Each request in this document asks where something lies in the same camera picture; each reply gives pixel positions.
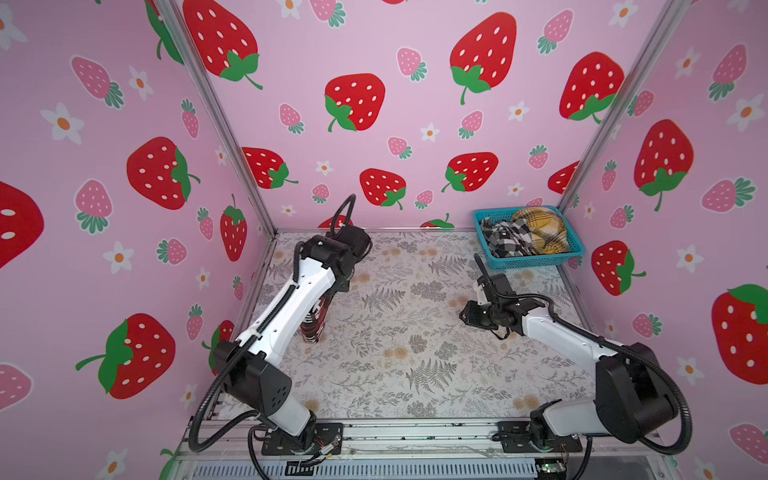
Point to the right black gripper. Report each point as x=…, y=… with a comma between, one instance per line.
x=468, y=315

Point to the red black plaid shirt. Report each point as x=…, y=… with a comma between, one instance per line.
x=313, y=324

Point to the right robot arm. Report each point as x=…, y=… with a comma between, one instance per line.
x=635, y=399

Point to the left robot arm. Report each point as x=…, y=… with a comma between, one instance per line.
x=248, y=368

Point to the black white plaid shirt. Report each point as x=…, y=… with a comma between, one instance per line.
x=508, y=238

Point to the yellow plaid shirt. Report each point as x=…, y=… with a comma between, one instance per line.
x=548, y=229

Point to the teal plastic basket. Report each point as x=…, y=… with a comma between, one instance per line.
x=535, y=261

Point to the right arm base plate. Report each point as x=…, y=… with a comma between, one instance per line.
x=522, y=437

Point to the aluminium front rail frame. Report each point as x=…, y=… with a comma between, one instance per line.
x=420, y=449

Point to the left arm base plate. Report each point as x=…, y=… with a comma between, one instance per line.
x=317, y=437

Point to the left corner aluminium post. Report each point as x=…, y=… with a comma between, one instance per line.
x=181, y=37

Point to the corner aluminium post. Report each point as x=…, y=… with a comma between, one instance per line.
x=181, y=37
x=659, y=35

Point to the right corner aluminium post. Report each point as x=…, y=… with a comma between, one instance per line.
x=659, y=35

